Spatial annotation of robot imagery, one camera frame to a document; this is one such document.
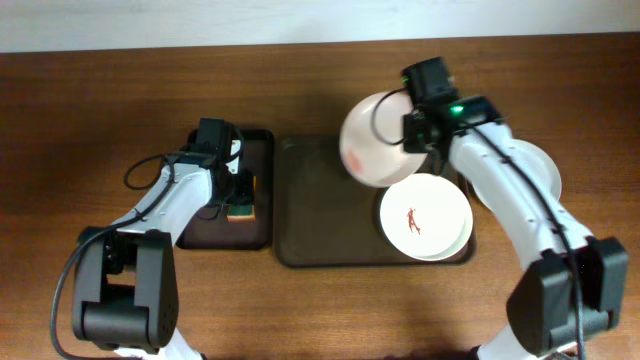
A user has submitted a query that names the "green and orange sponge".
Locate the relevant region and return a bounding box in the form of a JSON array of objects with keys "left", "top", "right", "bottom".
[{"left": 226, "top": 175, "right": 256, "bottom": 222}]

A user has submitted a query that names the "white plate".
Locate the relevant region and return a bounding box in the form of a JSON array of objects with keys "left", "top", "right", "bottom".
[
  {"left": 379, "top": 173, "right": 473, "bottom": 262},
  {"left": 339, "top": 92, "right": 427, "bottom": 188}
]

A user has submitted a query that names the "pale blue-white plate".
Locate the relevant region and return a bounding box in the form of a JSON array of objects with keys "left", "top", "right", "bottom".
[{"left": 504, "top": 139, "right": 562, "bottom": 201}]

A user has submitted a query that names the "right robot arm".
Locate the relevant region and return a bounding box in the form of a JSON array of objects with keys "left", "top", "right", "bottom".
[{"left": 401, "top": 57, "right": 629, "bottom": 359}]

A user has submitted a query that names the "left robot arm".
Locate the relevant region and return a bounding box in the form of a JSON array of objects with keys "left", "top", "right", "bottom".
[{"left": 63, "top": 118, "right": 254, "bottom": 359}]

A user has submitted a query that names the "small black tray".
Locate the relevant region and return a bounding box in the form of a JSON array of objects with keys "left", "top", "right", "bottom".
[{"left": 177, "top": 129, "right": 274, "bottom": 250}]

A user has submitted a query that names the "large brown tray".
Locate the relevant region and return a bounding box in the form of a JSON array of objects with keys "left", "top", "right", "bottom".
[{"left": 273, "top": 135, "right": 476, "bottom": 268}]

